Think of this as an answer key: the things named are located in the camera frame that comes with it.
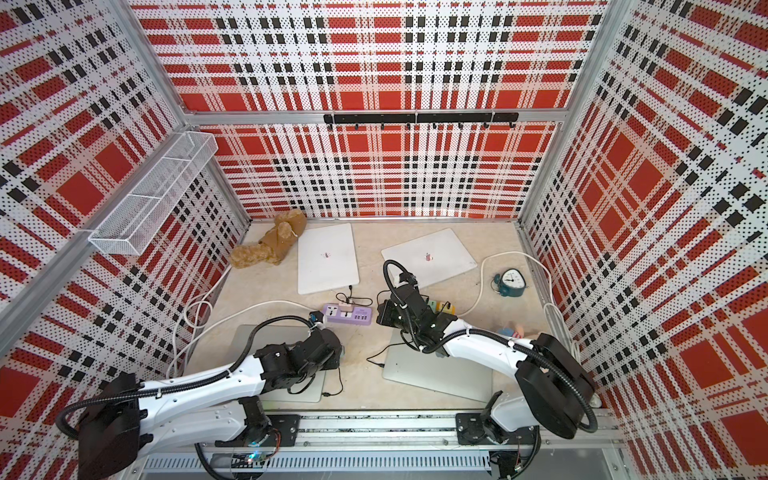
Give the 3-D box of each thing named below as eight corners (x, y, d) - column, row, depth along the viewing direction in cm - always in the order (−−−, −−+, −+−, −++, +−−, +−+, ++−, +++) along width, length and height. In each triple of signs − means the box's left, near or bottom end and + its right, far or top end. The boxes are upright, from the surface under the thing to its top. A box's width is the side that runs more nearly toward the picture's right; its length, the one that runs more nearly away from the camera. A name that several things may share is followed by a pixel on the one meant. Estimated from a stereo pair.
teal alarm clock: (498, 296, 99) (501, 290, 96) (493, 275, 105) (496, 268, 102) (524, 296, 99) (528, 290, 96) (517, 275, 105) (521, 268, 102)
